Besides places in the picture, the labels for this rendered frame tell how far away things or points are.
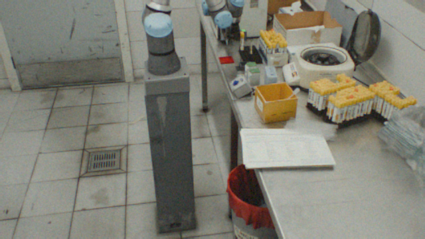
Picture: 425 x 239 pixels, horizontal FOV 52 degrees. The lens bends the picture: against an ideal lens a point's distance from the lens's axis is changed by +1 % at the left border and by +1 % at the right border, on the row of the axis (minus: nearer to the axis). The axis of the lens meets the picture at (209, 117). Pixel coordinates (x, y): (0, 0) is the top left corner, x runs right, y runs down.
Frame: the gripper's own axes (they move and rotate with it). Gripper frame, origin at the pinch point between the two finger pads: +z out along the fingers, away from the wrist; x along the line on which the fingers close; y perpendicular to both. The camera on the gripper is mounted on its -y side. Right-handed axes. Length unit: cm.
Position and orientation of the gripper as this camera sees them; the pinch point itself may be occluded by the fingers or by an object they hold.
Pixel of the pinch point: (228, 40)
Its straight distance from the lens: 231.5
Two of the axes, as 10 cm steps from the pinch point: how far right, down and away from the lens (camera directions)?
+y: 1.3, 8.8, -4.5
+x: 9.9, -0.9, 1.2
